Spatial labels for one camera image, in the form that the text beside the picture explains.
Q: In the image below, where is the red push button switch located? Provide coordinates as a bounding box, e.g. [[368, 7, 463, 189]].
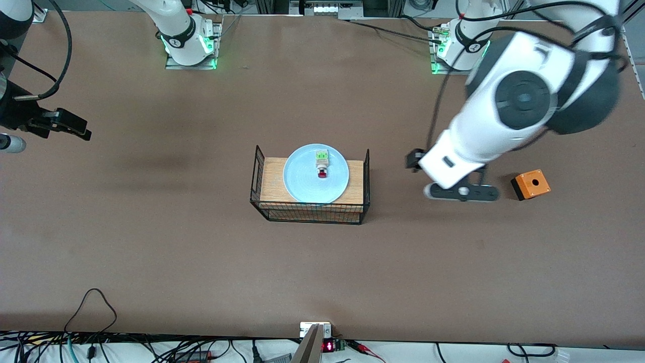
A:
[[314, 150, 331, 179]]

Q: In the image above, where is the light blue plate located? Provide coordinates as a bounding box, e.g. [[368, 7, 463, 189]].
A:
[[283, 144, 350, 204]]

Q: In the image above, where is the orange button box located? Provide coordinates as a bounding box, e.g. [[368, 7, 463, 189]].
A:
[[510, 169, 551, 201]]

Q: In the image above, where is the wooden board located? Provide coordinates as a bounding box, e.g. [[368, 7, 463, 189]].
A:
[[261, 157, 364, 223]]

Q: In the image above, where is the red clip lead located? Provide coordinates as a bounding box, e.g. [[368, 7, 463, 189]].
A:
[[347, 340, 386, 363]]

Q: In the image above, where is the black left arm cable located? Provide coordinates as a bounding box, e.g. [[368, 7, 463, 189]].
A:
[[426, 0, 629, 152]]

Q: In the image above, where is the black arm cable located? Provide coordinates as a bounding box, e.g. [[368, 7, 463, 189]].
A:
[[426, 0, 629, 152], [0, 0, 73, 101]]

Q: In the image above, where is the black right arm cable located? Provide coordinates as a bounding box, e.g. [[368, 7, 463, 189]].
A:
[[0, 0, 73, 101]]

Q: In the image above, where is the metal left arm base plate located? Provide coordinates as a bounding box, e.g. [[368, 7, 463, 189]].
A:
[[429, 25, 485, 76]]

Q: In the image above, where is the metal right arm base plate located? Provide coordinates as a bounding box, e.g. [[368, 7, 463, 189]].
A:
[[165, 20, 223, 70]]

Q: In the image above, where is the black wire basket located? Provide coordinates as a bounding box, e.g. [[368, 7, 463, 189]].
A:
[[250, 145, 371, 225]]

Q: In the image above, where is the black cable on table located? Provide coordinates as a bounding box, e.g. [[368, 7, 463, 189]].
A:
[[348, 19, 444, 43]]

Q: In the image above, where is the black looped cable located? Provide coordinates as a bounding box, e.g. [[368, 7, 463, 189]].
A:
[[64, 288, 118, 334]]

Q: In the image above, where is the metal frame light unit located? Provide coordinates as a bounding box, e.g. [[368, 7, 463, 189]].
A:
[[290, 0, 363, 21]]

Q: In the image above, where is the black curled cable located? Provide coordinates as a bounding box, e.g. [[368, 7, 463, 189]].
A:
[[506, 343, 557, 359]]

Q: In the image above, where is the small metal bracket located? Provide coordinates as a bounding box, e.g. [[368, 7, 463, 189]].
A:
[[300, 322, 332, 339]]

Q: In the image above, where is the grey tapered post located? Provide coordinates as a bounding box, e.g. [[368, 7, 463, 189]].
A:
[[290, 324, 324, 363]]

